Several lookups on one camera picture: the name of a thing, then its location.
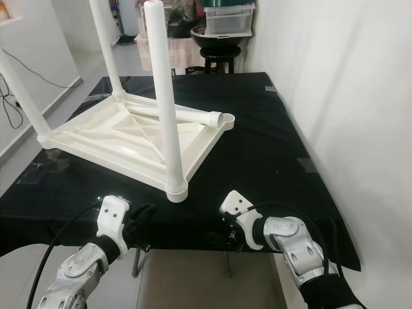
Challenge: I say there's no black power adapter cable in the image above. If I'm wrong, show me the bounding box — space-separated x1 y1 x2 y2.
0 64 21 129

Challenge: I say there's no black shiny pan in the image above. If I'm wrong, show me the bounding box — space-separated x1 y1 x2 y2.
164 0 200 39

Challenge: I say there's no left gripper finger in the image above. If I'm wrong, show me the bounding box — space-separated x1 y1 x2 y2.
132 203 160 223

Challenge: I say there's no clear plastic container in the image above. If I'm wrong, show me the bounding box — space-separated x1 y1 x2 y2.
203 6 255 36

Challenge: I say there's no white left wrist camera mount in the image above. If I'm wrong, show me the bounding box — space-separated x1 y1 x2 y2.
95 195 131 258

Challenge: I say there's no clear plastic bag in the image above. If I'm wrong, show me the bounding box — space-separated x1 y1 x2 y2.
87 92 113 102

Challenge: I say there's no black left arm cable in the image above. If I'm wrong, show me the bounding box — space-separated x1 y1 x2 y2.
33 201 104 309

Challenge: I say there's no black wooden stool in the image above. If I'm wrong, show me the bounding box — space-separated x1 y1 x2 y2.
200 48 242 75

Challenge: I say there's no green pot lid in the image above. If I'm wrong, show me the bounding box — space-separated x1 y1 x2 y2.
200 0 258 8

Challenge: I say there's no grey tape patch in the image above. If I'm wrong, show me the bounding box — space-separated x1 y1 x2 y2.
296 156 319 174

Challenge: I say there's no black wall cable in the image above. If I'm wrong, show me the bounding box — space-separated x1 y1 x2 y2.
0 48 84 91

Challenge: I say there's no black tablecloth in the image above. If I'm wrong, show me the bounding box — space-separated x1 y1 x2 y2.
0 72 361 274

